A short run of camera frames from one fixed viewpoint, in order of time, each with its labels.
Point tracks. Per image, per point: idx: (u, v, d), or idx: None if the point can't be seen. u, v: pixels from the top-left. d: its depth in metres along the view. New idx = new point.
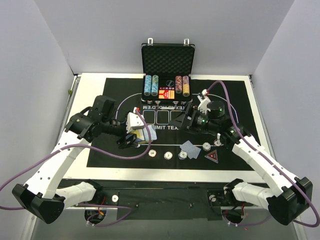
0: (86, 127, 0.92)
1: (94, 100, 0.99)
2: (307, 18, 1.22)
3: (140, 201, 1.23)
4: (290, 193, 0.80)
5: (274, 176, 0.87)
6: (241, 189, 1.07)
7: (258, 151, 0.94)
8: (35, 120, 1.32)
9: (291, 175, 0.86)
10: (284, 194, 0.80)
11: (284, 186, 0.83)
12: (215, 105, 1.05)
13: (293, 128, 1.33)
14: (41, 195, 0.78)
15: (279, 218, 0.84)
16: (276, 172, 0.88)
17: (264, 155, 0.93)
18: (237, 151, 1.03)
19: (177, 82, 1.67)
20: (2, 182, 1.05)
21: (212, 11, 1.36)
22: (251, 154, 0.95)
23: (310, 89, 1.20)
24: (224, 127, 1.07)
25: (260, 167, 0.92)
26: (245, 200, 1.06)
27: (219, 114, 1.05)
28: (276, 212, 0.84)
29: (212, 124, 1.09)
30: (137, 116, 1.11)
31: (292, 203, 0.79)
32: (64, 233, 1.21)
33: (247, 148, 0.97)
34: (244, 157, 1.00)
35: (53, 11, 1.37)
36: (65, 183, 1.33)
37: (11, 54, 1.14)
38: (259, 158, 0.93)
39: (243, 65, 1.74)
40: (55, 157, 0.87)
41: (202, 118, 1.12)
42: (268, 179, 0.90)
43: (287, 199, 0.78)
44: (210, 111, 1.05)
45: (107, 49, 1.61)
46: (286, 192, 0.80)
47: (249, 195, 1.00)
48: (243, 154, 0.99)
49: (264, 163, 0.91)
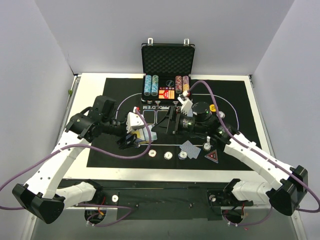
0: (86, 127, 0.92)
1: (94, 100, 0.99)
2: (307, 18, 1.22)
3: (140, 201, 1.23)
4: (289, 185, 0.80)
5: (271, 171, 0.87)
6: (240, 188, 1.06)
7: (250, 148, 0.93)
8: (34, 120, 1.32)
9: (286, 166, 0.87)
10: (284, 187, 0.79)
11: (282, 179, 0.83)
12: (201, 108, 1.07)
13: (293, 128, 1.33)
14: (41, 195, 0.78)
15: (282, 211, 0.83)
16: (272, 165, 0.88)
17: (257, 150, 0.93)
18: (229, 151, 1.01)
19: (177, 82, 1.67)
20: (2, 182, 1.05)
21: (212, 11, 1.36)
22: (244, 152, 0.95)
23: (310, 89, 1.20)
24: (213, 128, 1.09)
25: (255, 163, 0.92)
26: (247, 199, 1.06)
27: (206, 117, 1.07)
28: (278, 206, 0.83)
29: (200, 126, 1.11)
30: (137, 115, 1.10)
31: (293, 194, 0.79)
32: (64, 233, 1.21)
33: (239, 147, 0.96)
34: (237, 155, 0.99)
35: (53, 11, 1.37)
36: (65, 183, 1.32)
37: (11, 54, 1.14)
38: (253, 155, 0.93)
39: (243, 65, 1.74)
40: (56, 157, 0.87)
41: (188, 121, 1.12)
42: (265, 174, 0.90)
43: (289, 191, 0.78)
44: (196, 115, 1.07)
45: (107, 49, 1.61)
46: (286, 185, 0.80)
47: (249, 193, 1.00)
48: (236, 153, 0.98)
49: (259, 159, 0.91)
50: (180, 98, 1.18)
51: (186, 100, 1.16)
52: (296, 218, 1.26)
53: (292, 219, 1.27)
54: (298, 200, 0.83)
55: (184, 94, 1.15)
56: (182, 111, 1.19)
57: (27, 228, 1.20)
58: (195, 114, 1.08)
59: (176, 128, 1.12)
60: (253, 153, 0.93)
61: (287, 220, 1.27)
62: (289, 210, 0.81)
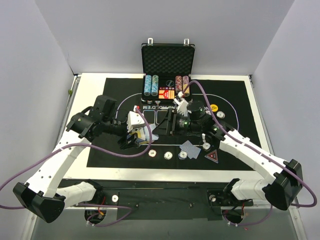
0: (87, 126, 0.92)
1: (95, 100, 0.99)
2: (307, 18, 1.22)
3: (140, 201, 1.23)
4: (283, 179, 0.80)
5: (265, 165, 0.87)
6: (238, 187, 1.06)
7: (244, 143, 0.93)
8: (34, 120, 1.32)
9: (280, 160, 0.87)
10: (278, 181, 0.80)
11: (276, 172, 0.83)
12: (195, 106, 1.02)
13: (293, 128, 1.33)
14: (42, 193, 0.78)
15: (278, 204, 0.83)
16: (265, 160, 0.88)
17: (251, 145, 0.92)
18: (224, 148, 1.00)
19: (177, 82, 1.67)
20: (3, 182, 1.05)
21: (212, 10, 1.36)
22: (238, 148, 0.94)
23: (310, 89, 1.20)
24: (207, 126, 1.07)
25: (249, 158, 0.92)
26: (246, 197, 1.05)
27: (200, 114, 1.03)
28: (273, 200, 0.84)
29: (195, 124, 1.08)
30: (137, 114, 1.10)
31: (286, 187, 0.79)
32: (64, 233, 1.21)
33: (233, 143, 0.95)
34: (232, 151, 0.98)
35: (53, 11, 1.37)
36: (65, 183, 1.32)
37: (11, 54, 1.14)
38: (247, 150, 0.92)
39: (243, 65, 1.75)
40: (56, 156, 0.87)
41: (184, 121, 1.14)
42: (259, 168, 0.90)
43: (282, 184, 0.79)
44: (191, 113, 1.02)
45: (107, 49, 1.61)
46: (279, 178, 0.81)
47: (249, 192, 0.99)
48: (231, 149, 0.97)
49: (253, 154, 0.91)
50: (176, 100, 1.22)
51: (182, 100, 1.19)
52: (296, 218, 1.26)
53: (292, 219, 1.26)
54: (293, 193, 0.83)
55: (180, 95, 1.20)
56: (178, 112, 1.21)
57: (27, 229, 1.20)
58: (189, 113, 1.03)
59: (173, 129, 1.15)
60: (247, 149, 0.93)
61: (287, 220, 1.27)
62: (284, 204, 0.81)
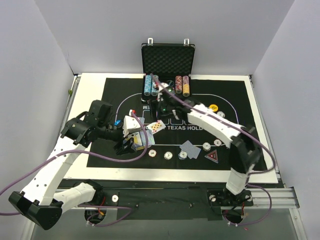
0: (82, 132, 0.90)
1: (90, 104, 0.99)
2: (308, 17, 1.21)
3: (140, 201, 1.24)
4: (238, 140, 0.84)
5: (224, 130, 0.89)
6: (229, 182, 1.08)
7: (207, 114, 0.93)
8: (35, 122, 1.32)
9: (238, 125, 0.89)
10: (233, 142, 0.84)
11: (233, 135, 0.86)
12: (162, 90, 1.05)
13: (294, 128, 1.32)
14: (38, 202, 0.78)
15: (238, 165, 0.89)
16: (225, 126, 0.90)
17: (213, 115, 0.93)
18: (192, 121, 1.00)
19: (177, 82, 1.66)
20: (4, 185, 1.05)
21: (212, 10, 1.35)
22: (202, 119, 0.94)
23: (310, 88, 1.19)
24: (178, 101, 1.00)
25: (211, 127, 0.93)
26: (240, 188, 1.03)
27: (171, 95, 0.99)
28: (234, 163, 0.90)
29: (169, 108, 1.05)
30: (133, 118, 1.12)
31: (241, 148, 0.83)
32: (64, 234, 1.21)
33: (198, 114, 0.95)
34: (198, 123, 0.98)
35: (53, 12, 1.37)
36: (65, 183, 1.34)
37: (11, 53, 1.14)
38: (210, 120, 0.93)
39: (243, 65, 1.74)
40: (51, 164, 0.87)
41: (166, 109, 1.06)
42: (219, 136, 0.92)
43: (236, 145, 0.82)
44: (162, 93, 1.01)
45: (107, 49, 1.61)
46: (235, 140, 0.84)
47: (233, 178, 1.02)
48: (197, 121, 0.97)
49: (214, 123, 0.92)
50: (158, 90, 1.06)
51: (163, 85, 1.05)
52: (296, 218, 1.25)
53: (292, 219, 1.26)
54: (253, 156, 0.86)
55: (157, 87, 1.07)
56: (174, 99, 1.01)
57: (27, 229, 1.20)
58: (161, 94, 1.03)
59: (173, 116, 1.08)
60: (211, 118, 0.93)
61: (286, 220, 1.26)
62: (242, 164, 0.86)
